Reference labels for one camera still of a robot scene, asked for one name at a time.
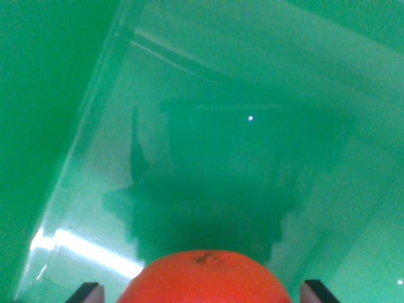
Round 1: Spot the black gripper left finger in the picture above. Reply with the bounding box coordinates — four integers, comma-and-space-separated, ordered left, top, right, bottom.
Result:
66, 281, 105, 303

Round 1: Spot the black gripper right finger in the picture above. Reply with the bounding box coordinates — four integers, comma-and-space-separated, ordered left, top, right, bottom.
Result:
299, 278, 342, 303

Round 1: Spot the orange tangerine fruit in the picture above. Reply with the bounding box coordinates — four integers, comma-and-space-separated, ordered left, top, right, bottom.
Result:
116, 249, 292, 303

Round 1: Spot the green plastic bin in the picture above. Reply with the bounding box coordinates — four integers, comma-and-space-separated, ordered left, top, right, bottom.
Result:
0, 0, 404, 303

